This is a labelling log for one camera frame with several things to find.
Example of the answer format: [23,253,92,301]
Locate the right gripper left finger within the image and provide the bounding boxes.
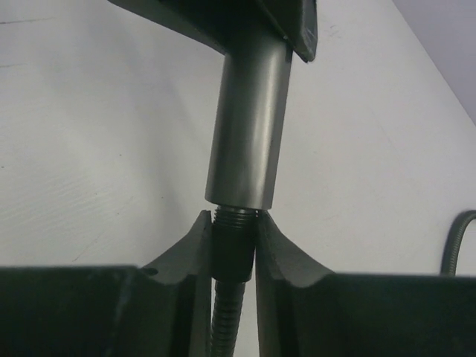
[1,210,211,356]

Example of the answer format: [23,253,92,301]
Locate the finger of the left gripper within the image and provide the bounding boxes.
[260,0,318,62]

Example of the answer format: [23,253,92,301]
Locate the dark grey shower hose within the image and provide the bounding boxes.
[210,210,476,357]

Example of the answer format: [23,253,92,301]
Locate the grey shower head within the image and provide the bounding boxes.
[107,0,295,235]

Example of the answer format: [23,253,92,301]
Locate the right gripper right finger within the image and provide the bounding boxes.
[256,213,475,356]

